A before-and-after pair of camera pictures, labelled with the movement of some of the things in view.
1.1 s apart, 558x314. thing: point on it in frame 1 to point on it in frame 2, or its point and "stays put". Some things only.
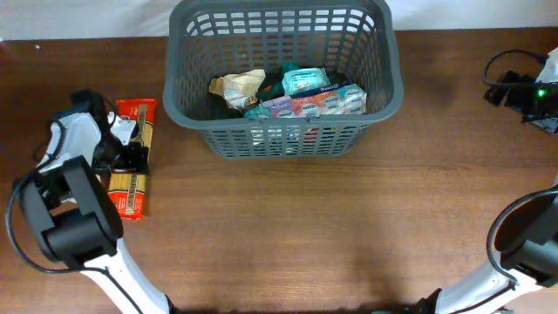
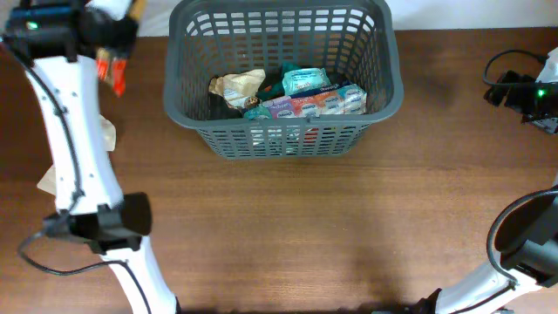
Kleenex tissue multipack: [343, 99] stays put
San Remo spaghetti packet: [127, 191] to [112, 69]
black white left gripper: [139, 160] to [129, 40]
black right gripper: [524, 84] stays put
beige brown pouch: [240, 89] stays put
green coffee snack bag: [273, 87] stays put
